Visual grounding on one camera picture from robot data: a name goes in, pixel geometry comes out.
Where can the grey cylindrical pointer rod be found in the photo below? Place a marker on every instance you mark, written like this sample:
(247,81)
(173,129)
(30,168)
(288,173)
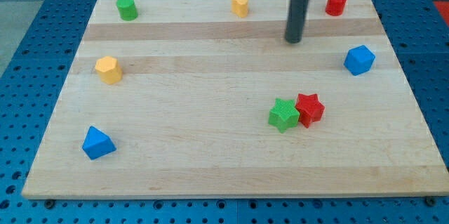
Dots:
(295,21)

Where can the red star block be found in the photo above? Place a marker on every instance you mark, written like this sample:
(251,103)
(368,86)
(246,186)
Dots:
(310,108)

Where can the green star block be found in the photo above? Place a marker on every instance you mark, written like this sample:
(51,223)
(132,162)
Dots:
(283,115)

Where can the red cylinder block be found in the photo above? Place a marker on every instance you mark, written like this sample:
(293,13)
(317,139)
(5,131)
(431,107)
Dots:
(335,7)

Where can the yellow heart block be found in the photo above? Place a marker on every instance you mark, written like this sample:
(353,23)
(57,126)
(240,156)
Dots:
(240,7)

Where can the blue cube block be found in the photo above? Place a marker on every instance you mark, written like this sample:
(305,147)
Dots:
(359,60)

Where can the wooden board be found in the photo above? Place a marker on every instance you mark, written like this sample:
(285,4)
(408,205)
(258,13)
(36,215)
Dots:
(189,118)

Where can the green cylinder block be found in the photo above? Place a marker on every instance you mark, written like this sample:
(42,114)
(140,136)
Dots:
(127,9)

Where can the yellow hexagon block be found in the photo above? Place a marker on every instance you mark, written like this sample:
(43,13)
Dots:
(109,70)

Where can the blue triangle block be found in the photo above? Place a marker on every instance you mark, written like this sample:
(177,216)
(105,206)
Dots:
(97,144)

